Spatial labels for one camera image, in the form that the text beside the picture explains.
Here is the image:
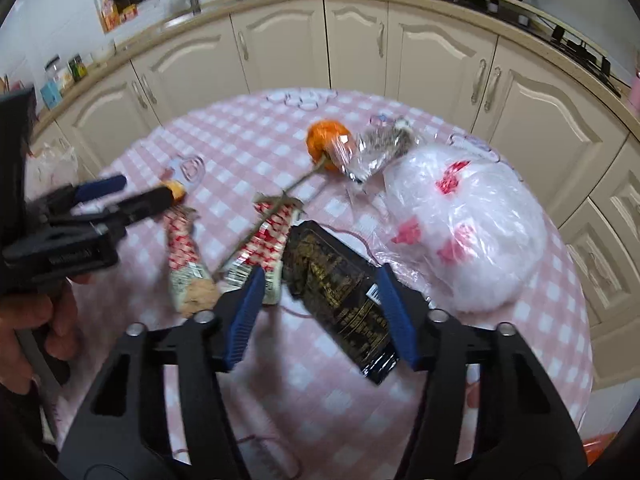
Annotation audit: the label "black gold snack wrapper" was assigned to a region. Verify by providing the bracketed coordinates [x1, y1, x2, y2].
[282, 221, 399, 386]

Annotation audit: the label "orange mandarin peel with stem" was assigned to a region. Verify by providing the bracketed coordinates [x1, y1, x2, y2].
[283, 119, 354, 195]

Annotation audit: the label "cream kitchen cabinets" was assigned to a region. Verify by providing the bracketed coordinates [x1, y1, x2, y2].
[36, 0, 639, 388]

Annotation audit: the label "person's left hand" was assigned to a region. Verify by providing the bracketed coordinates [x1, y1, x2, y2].
[0, 273, 94, 395]

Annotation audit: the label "red white checkered wrapper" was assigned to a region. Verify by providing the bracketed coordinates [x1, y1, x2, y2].
[214, 196, 303, 306]

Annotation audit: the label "pink checkered tablecloth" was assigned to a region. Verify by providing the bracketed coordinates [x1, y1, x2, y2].
[58, 89, 592, 479]

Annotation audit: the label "white red plastic bag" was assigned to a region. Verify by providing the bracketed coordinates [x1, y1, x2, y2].
[381, 142, 548, 313]

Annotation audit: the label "clear foil snack wrapper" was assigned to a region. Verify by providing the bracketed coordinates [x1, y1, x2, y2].
[331, 115, 425, 193]

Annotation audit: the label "black gas stove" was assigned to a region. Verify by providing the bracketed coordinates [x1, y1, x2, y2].
[448, 0, 623, 98]

